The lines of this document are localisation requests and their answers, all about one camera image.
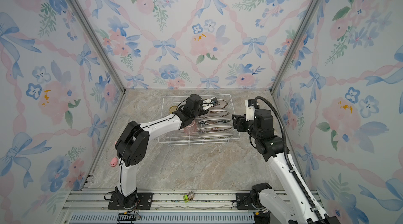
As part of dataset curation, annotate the right aluminium corner post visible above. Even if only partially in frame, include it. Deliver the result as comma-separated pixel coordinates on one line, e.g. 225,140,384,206
270,0,321,95

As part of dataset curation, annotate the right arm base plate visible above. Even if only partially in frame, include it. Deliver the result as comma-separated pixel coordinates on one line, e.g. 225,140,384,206
233,192,259,210

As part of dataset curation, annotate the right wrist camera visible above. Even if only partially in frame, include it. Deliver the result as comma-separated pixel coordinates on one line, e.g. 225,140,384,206
245,99,260,121

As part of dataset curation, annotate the aluminium corner post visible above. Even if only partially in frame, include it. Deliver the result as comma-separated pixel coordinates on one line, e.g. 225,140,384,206
66,0,126,93
270,0,321,95

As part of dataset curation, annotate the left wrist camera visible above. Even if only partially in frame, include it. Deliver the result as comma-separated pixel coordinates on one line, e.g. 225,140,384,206
210,97,219,106

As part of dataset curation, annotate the pink pig toy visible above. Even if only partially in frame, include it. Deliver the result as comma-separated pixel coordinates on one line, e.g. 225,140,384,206
110,157,119,167

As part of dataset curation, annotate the aluminium front rail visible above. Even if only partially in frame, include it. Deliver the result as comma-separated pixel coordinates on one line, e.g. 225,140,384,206
59,189,328,224

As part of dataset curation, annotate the front white plate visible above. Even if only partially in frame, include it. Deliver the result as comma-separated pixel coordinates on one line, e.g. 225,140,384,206
198,132,233,140

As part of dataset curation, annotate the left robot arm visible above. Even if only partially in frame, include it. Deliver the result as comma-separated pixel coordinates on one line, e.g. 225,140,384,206
112,94,218,209

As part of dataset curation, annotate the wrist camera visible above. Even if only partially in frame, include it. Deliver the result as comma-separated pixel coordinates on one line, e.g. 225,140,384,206
245,99,260,121
210,97,219,106

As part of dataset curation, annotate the plate with green rim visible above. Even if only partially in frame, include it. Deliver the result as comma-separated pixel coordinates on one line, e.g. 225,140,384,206
213,99,228,109

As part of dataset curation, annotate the green yellow toy car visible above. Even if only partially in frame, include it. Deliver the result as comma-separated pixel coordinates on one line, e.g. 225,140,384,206
183,191,195,203

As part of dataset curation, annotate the white wire dish rack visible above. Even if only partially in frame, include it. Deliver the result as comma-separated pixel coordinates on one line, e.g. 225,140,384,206
158,94,240,146

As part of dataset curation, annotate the plate with orange pattern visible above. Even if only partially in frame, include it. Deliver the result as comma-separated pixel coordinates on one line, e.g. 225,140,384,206
198,124,232,132

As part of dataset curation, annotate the black corrugated cable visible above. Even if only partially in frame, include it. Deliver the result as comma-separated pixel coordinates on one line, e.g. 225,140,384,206
253,96,325,224

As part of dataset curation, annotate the left aluminium corner post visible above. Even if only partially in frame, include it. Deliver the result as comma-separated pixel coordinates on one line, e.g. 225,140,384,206
66,0,126,93

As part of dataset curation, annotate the yellow glass cup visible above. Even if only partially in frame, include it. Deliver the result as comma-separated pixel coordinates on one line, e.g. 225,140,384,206
169,106,177,114

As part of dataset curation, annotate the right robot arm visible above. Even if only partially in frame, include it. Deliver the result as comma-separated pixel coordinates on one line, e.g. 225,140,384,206
232,109,339,224

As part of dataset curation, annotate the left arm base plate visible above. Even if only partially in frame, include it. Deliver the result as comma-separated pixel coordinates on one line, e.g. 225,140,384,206
108,191,153,210

